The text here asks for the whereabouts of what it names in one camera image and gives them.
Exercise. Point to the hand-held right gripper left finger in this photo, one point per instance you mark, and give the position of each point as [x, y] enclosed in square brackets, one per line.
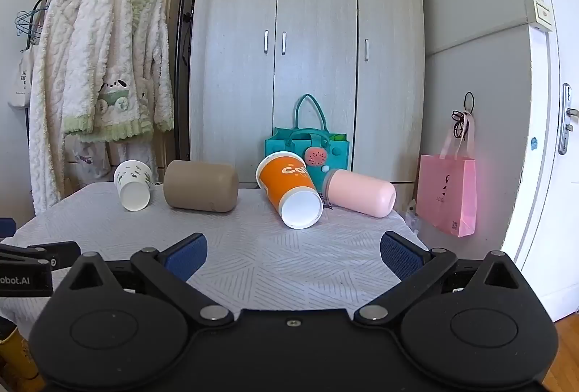
[187, 257]

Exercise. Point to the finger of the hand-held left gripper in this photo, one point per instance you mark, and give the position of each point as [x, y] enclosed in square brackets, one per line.
[59, 252]
[6, 227]

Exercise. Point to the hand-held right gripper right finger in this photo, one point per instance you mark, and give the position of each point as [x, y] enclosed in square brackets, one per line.
[398, 257]

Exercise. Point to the brown cup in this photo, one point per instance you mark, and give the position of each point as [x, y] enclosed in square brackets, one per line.
[201, 186]

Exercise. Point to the pink cup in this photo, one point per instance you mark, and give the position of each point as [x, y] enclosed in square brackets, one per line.
[362, 193]

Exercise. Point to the white leaf print paper cup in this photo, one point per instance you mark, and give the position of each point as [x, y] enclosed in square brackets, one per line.
[132, 186]

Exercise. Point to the orange paper cup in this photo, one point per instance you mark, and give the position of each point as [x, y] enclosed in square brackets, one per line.
[285, 186]

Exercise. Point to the yellow plastic object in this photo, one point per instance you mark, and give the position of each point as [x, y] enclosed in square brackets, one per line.
[16, 356]

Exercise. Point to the pink paper bag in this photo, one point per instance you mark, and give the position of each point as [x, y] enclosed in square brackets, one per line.
[448, 193]

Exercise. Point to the white patterned tablecloth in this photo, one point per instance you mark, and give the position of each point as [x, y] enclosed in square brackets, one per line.
[271, 251]

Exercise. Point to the watermelon plush charm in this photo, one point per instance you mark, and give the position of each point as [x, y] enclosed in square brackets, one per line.
[317, 157]

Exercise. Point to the long white fleece robe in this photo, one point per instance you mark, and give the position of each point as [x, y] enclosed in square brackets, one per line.
[49, 102]

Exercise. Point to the teal felt tote bag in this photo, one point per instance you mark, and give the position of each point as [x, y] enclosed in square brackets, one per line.
[280, 143]

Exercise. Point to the white cloth tote bag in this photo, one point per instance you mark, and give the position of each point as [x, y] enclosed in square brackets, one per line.
[20, 77]

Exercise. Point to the blue round sticker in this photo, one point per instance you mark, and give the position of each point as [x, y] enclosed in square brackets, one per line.
[534, 143]

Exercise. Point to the black clothes rack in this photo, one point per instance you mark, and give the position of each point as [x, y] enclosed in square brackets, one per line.
[187, 57]

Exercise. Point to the white fleece jacket green trim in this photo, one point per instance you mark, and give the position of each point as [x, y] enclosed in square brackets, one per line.
[117, 57]

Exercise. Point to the white door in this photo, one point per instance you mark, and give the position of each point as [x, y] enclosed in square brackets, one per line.
[547, 102]

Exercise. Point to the light wooden wardrobe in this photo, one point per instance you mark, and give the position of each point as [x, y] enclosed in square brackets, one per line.
[316, 34]

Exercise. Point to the beige wall box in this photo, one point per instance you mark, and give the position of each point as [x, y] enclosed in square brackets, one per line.
[540, 14]

